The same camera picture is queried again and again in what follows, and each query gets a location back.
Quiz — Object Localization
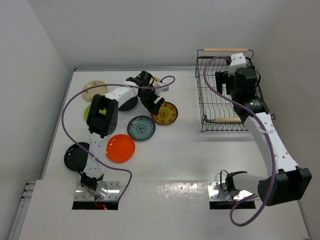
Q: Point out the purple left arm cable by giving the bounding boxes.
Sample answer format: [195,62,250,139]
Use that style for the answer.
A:
[61,75,176,201]

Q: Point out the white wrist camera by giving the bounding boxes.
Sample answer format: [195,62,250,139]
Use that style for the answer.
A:
[153,82,169,95]
[228,52,247,76]

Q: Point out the blue floral plate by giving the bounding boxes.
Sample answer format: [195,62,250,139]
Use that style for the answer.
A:
[127,115,156,142]

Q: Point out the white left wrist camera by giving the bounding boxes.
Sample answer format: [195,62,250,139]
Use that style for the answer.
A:
[153,82,169,95]

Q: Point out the matte black plate near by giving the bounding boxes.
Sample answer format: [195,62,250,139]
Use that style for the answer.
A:
[64,144,88,174]

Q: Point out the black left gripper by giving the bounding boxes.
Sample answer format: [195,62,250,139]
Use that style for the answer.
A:
[137,85,164,115]

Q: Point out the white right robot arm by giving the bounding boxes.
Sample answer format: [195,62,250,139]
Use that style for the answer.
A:
[215,67,312,206]

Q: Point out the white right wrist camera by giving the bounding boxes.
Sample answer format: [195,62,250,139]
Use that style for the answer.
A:
[228,52,247,76]

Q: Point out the glossy black plate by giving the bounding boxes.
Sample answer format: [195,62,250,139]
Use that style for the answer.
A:
[118,96,138,112]

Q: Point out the cream plate with black mark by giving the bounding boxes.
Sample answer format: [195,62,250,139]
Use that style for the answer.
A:
[151,76,161,85]

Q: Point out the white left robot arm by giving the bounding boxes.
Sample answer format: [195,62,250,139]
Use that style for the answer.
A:
[80,71,165,191]

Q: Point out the cream plate left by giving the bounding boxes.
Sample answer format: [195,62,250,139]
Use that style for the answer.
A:
[81,80,109,102]

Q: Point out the black wire dish rack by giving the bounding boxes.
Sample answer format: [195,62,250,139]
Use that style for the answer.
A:
[195,48,270,132]

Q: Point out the yellow patterned plate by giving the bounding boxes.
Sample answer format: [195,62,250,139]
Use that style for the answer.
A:
[151,101,179,126]

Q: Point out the orange plate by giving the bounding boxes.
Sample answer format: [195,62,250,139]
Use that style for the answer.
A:
[105,134,136,164]

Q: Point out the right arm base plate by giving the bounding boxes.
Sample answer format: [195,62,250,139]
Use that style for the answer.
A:
[207,181,253,202]

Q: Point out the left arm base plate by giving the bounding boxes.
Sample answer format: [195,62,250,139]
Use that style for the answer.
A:
[74,181,120,202]

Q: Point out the green plate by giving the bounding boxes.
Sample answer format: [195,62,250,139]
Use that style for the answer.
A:
[83,105,91,121]

